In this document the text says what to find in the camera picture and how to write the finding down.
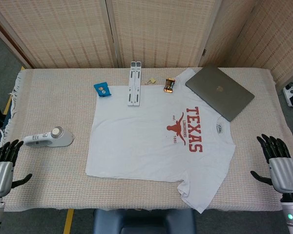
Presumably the woven folding screen panel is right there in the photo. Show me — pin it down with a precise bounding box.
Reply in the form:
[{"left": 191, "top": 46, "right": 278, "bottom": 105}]
[
  {"left": 0, "top": 0, "right": 120, "bottom": 69},
  {"left": 205, "top": 0, "right": 293, "bottom": 85},
  {"left": 106, "top": 0, "right": 219, "bottom": 69}
]

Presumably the white folding laptop stand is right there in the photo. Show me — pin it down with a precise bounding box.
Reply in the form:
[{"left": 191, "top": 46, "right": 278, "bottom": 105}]
[{"left": 127, "top": 61, "right": 143, "bottom": 107}]

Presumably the blue snack packet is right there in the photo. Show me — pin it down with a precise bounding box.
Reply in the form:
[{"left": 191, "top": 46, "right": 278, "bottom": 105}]
[{"left": 93, "top": 82, "right": 112, "bottom": 98}]

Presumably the white power strip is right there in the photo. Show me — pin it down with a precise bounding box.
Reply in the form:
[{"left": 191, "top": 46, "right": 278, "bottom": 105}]
[{"left": 283, "top": 84, "right": 293, "bottom": 107}]

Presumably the brown shiny snack wrapper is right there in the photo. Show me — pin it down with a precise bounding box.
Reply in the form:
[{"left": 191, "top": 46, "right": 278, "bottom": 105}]
[{"left": 163, "top": 78, "right": 177, "bottom": 94}]

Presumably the grey closed laptop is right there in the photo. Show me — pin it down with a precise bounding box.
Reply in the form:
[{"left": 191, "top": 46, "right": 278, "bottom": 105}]
[{"left": 185, "top": 64, "right": 255, "bottom": 122}]

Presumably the beige woven fringed tablecloth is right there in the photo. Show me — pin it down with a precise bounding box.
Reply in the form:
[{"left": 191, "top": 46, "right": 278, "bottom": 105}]
[{"left": 1, "top": 67, "right": 293, "bottom": 213}]

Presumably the white handheld steam iron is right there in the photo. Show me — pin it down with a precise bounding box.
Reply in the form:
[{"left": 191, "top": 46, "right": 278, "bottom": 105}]
[{"left": 23, "top": 126, "right": 74, "bottom": 148}]

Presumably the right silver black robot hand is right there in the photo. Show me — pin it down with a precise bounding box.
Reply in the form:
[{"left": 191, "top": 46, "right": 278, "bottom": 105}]
[{"left": 250, "top": 133, "right": 293, "bottom": 195}]

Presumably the dark blue padded chair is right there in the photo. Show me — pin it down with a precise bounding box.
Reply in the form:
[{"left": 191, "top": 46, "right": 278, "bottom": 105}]
[{"left": 92, "top": 209, "right": 197, "bottom": 234}]

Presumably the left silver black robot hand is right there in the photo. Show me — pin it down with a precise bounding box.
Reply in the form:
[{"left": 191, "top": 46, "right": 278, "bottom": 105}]
[{"left": 0, "top": 139, "right": 33, "bottom": 197}]

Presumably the white Texas print T-shirt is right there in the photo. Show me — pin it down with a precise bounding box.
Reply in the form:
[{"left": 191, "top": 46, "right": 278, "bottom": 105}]
[{"left": 85, "top": 67, "right": 236, "bottom": 215}]

